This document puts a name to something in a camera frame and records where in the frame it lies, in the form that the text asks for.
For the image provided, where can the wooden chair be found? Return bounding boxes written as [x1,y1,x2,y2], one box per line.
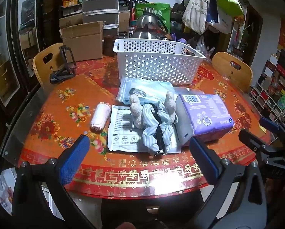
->
[32,42,67,84]
[211,52,253,93]

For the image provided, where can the black phone stand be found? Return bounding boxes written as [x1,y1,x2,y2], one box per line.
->
[50,45,77,84]

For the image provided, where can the large open cardboard box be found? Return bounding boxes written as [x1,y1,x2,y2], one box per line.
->
[60,21,106,63]

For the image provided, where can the dark glittery oval item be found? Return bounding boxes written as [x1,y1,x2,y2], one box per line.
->
[129,88,146,98]

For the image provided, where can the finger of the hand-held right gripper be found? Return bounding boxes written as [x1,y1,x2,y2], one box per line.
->
[259,117,285,148]
[238,129,285,164]

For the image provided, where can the white printed bag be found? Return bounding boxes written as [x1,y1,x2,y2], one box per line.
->
[0,168,17,218]

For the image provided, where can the green shopping bag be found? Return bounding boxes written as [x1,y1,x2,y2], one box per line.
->
[135,2,172,25]

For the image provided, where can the purple tissue pack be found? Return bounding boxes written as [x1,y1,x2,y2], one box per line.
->
[178,94,235,144]

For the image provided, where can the small cardboard box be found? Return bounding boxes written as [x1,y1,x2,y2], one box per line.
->
[118,10,131,33]

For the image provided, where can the clear plastic bag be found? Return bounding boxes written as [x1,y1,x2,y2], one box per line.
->
[194,36,209,56]

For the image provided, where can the glass cabinet door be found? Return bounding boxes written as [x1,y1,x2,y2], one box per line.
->
[0,0,45,111]

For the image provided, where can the white perforated plastic basket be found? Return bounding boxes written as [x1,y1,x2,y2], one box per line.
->
[113,38,206,86]

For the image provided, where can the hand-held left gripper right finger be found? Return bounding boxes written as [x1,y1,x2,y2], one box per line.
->
[189,137,269,229]

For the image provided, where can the blue striped cloth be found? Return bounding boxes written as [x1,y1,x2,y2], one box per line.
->
[141,101,176,157]

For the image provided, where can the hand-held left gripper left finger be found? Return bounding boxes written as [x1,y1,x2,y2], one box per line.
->
[11,135,97,229]

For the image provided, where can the pink white roll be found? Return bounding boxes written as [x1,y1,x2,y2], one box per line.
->
[90,102,112,132]

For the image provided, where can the white and blue bag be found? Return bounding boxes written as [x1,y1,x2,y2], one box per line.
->
[206,0,234,34]

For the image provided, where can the beige fluffy sock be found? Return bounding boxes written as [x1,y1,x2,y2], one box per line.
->
[129,94,144,128]
[165,92,179,125]

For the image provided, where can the light blue wipes packet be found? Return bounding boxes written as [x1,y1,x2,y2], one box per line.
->
[116,77,175,105]

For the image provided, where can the stainless steel kettle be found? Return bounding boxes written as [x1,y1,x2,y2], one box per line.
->
[132,8,172,40]

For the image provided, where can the white printed sachet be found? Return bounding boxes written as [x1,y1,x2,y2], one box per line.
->
[107,104,181,153]

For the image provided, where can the grey stacked storage containers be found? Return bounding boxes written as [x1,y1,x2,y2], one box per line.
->
[82,0,120,37]

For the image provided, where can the red floral tablecloth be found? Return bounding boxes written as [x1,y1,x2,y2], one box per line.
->
[18,52,272,197]

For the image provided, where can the shelf of boxes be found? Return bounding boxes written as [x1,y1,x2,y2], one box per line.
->
[249,49,285,127]

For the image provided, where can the dark brown jar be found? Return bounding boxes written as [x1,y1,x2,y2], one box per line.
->
[103,34,119,57]

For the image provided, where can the potted plant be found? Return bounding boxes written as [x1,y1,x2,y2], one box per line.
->
[233,23,253,56]

